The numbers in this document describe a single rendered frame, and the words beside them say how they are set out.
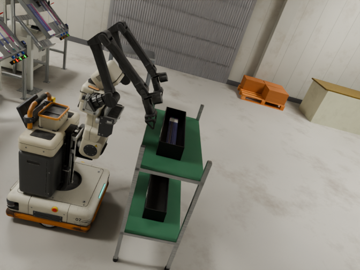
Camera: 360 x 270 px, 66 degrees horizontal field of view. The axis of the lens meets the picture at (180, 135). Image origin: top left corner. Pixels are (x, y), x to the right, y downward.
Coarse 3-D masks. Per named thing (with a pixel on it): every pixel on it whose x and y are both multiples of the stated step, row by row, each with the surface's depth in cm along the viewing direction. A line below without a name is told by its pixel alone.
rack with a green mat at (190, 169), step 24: (192, 120) 249; (144, 144) 194; (192, 144) 212; (144, 168) 172; (168, 168) 178; (192, 168) 185; (144, 192) 240; (168, 192) 248; (168, 216) 224; (120, 240) 204; (168, 240) 204; (168, 264) 217
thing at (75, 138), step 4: (84, 124) 232; (80, 128) 227; (84, 128) 228; (80, 132) 215; (72, 136) 210; (76, 136) 209; (80, 136) 217; (72, 140) 212; (76, 140) 209; (80, 140) 221; (76, 144) 211; (104, 144) 220; (72, 148) 215; (76, 148) 214; (104, 148) 219; (72, 152) 217; (76, 152) 217; (76, 156) 218; (80, 156) 218; (84, 156) 218
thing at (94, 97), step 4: (92, 96) 175; (96, 96) 175; (100, 96) 173; (88, 100) 171; (92, 100) 174; (96, 100) 173; (100, 100) 174; (92, 104) 173; (96, 104) 174; (100, 104) 176; (92, 108) 173; (96, 108) 177
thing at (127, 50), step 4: (124, 44) 461; (124, 48) 442; (128, 48) 448; (124, 52) 426; (128, 52) 427; (132, 52) 433; (148, 52) 459; (152, 52) 465; (112, 56) 467; (136, 56) 431; (148, 56) 440; (152, 56) 446; (108, 60) 430; (112, 60) 472; (152, 60) 436; (148, 76) 450; (148, 80) 453; (148, 84) 456
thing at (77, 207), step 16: (80, 176) 246; (96, 176) 252; (16, 192) 213; (64, 192) 225; (80, 192) 230; (96, 192) 235; (16, 208) 216; (32, 208) 214; (48, 208) 213; (64, 208) 214; (80, 208) 216; (96, 208) 238; (64, 224) 221; (80, 224) 220
